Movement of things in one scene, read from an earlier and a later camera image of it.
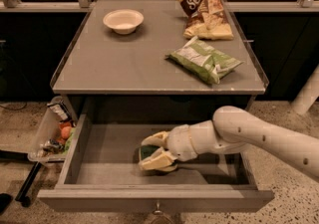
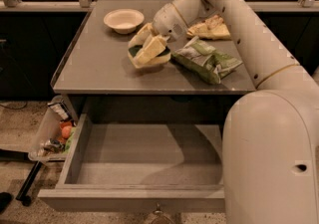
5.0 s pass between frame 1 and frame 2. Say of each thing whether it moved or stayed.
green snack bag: stayed
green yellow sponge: moved
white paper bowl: stayed
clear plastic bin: stayed
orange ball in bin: stayed
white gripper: moved
